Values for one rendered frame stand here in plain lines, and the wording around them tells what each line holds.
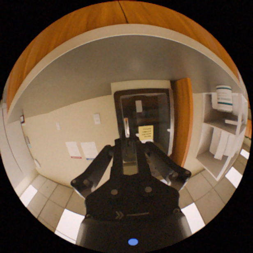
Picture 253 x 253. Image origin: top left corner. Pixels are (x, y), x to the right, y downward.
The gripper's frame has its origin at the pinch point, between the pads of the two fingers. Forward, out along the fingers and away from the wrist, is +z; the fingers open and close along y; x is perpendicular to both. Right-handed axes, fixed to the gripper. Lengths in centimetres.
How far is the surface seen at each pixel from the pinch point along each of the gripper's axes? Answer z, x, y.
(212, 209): -37, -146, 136
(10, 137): 16, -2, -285
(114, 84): 23.4, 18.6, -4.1
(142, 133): 21.9, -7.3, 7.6
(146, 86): 23.3, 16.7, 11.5
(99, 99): 67, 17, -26
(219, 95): 9, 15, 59
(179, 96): 23.0, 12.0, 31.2
